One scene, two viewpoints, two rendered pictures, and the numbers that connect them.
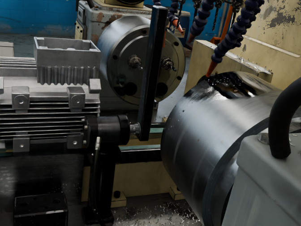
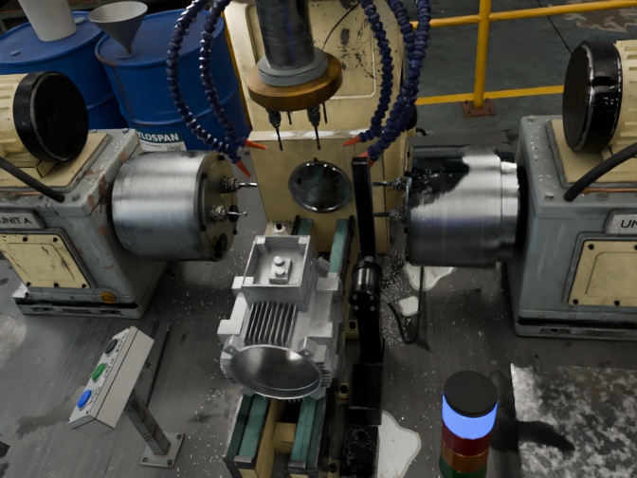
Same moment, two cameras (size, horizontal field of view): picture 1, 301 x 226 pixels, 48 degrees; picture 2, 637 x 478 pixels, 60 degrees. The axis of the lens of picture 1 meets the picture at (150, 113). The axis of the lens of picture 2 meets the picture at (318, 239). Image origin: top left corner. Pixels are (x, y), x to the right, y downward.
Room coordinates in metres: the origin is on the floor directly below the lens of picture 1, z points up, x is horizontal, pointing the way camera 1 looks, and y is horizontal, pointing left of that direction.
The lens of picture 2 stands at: (0.20, 0.67, 1.79)
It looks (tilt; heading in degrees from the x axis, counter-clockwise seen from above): 42 degrees down; 309
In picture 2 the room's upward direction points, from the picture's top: 10 degrees counter-clockwise
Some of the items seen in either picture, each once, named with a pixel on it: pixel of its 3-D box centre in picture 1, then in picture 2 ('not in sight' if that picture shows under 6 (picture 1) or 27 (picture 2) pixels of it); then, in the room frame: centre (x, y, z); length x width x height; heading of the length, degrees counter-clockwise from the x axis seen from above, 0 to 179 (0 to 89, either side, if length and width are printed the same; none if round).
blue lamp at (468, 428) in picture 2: not in sight; (468, 405); (0.29, 0.33, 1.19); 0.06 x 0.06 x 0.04
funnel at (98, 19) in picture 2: not in sight; (128, 37); (2.21, -0.81, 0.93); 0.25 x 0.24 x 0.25; 119
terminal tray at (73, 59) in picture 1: (65, 61); (280, 274); (0.67, 0.19, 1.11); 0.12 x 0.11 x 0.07; 114
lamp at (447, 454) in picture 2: not in sight; (464, 442); (0.29, 0.33, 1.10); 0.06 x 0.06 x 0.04
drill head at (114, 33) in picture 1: (134, 55); (160, 206); (1.10, 0.08, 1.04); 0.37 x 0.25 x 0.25; 23
